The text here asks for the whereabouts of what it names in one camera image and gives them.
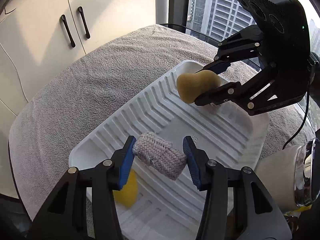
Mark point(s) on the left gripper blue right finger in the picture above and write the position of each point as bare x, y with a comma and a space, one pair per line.
237, 204

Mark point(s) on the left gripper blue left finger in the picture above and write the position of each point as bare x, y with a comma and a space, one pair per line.
63, 213

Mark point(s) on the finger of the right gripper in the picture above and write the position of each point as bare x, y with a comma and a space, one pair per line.
232, 91
217, 67

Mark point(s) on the tan round sponge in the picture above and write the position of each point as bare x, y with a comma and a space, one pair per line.
192, 85

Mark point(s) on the orange yellow half-round sponge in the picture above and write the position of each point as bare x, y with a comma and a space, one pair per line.
127, 196

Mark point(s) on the grey knitted cloth roll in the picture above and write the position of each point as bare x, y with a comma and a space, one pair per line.
160, 154

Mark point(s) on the white ceramic mug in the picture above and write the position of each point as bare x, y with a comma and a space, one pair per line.
277, 173

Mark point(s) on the white plastic tray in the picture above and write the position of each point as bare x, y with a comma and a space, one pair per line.
167, 209

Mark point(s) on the chrome mug lid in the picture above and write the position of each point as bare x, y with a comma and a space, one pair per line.
306, 179

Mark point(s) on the grey towel table cover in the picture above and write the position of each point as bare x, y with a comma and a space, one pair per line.
85, 94

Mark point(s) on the white lower cabinet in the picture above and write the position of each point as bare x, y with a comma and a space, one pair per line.
43, 37

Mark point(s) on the black window frame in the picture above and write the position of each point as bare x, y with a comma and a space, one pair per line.
178, 12

